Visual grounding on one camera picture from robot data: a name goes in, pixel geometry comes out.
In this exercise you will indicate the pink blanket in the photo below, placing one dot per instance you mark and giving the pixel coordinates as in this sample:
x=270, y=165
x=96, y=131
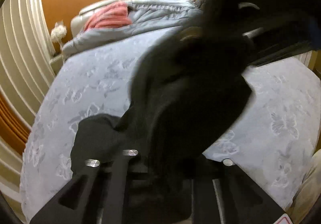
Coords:
x=114, y=15

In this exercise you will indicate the cream and orange curtains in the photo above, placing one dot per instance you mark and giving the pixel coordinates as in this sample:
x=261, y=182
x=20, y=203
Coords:
x=26, y=76

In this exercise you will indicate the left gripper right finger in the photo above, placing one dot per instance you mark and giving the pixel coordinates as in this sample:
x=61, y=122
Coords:
x=226, y=194

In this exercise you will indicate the cream leather headboard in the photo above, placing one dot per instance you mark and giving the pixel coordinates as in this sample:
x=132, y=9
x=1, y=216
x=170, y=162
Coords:
x=85, y=13

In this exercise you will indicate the white nightstand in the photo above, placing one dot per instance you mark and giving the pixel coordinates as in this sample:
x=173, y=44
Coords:
x=56, y=63

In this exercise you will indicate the black pants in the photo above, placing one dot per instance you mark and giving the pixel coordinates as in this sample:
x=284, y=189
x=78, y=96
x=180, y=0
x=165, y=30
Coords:
x=184, y=95

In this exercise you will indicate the blue butterfly bedspread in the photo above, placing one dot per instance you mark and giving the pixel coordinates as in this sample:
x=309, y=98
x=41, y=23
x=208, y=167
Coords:
x=273, y=141

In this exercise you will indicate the grey quilt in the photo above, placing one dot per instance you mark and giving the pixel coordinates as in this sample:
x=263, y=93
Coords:
x=145, y=15

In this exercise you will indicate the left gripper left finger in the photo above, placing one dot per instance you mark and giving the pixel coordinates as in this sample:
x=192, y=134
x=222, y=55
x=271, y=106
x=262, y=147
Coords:
x=96, y=195

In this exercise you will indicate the white flower lamp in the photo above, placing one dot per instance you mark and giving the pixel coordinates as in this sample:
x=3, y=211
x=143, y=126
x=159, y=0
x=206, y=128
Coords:
x=58, y=33

